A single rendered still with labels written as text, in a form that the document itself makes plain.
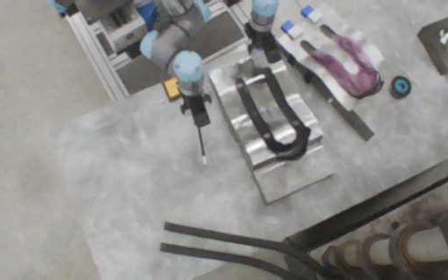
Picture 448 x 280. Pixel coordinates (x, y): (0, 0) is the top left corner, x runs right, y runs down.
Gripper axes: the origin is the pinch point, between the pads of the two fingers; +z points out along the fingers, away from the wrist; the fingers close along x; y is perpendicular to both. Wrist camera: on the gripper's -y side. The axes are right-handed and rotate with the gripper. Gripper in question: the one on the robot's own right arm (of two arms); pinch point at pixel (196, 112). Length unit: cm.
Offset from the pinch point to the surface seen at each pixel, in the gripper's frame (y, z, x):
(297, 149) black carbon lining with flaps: -23.0, 7.8, -26.8
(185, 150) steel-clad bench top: -6.2, 15.1, 7.9
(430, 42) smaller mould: -6, 9, -96
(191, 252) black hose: -40.4, 10.3, 19.6
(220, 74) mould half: 11.8, 6.1, -13.3
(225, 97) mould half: 3.6, 6.4, -11.7
